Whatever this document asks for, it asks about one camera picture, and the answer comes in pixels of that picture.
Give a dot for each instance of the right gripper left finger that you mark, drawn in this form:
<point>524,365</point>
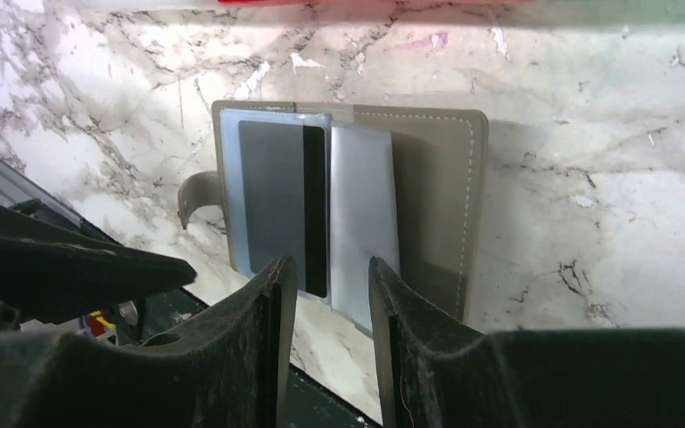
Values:
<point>224,367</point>

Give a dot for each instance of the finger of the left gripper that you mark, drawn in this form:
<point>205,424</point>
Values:
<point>53,275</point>

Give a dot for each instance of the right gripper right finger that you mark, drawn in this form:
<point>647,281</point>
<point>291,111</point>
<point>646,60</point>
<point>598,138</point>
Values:
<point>433,371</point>

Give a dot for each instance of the grey card holder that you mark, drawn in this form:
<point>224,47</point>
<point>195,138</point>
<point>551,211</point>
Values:
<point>402,186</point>

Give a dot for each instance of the red plastic bin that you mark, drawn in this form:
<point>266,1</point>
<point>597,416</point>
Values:
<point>367,2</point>

